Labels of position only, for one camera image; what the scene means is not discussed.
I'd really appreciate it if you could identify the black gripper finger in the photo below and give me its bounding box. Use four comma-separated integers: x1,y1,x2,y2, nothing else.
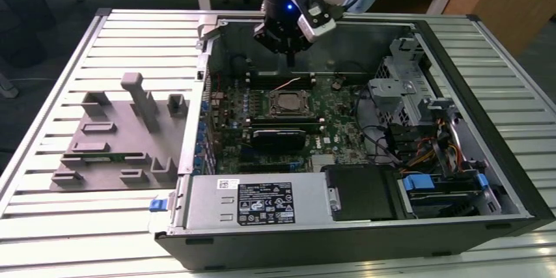
290,38,313,67
253,22,293,67

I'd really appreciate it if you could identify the metal locking lever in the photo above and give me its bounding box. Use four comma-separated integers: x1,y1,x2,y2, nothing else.
272,77,302,92

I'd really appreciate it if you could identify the CPU with silver top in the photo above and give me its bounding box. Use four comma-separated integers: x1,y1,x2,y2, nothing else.
277,93,305,112

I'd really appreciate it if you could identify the metal socket cover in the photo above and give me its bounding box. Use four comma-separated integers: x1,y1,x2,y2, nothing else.
268,90,316,118

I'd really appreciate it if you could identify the CPU socket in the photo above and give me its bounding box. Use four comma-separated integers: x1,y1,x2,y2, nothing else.
266,89,317,118

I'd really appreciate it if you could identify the metal drive cage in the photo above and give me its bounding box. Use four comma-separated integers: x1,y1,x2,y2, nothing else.
366,38,437,126

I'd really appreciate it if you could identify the green motherboard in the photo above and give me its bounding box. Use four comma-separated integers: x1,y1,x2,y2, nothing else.
208,71,374,175

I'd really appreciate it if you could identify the black graphics card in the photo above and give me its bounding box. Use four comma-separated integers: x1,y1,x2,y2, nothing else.
250,128,308,153

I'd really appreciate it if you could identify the silver chipset heatsink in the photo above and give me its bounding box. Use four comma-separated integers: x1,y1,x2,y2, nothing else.
310,155,340,167

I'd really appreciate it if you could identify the black expansion slot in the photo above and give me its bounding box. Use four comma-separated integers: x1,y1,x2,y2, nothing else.
238,163,290,174

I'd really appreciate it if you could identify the grey parts rack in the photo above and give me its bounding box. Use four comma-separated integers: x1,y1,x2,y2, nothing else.
49,72,192,191

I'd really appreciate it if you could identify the black plastic cover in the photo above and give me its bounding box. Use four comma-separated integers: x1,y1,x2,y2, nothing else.
322,164,408,223

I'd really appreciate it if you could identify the blue disk carrier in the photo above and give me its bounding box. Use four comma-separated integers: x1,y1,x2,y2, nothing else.
401,175,437,191

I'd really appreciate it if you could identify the wooden cabinet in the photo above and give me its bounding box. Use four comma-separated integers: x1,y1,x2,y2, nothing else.
442,0,556,57

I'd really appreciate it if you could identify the silver power supply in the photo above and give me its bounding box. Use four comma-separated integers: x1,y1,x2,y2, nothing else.
181,173,333,230

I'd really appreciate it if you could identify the green RAM stick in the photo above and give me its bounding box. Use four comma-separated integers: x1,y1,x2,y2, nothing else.
81,156,129,163

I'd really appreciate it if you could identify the dark chair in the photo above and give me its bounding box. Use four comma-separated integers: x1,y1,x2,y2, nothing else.
0,0,57,67

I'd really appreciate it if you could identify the blue case latch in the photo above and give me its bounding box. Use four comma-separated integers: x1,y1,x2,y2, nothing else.
148,197,168,213

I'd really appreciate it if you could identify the white furniture leg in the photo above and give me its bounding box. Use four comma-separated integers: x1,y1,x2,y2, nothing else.
0,72,21,98

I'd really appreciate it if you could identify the black open PC case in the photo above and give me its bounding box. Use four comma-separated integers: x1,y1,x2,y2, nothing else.
152,14,556,271

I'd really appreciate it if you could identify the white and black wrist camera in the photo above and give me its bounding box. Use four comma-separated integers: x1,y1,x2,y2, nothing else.
297,0,337,44

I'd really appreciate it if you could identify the black cable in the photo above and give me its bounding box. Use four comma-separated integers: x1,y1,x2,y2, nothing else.
353,87,402,165

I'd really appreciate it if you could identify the orange yellow wire bundle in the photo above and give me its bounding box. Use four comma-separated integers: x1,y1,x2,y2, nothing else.
414,120,462,174

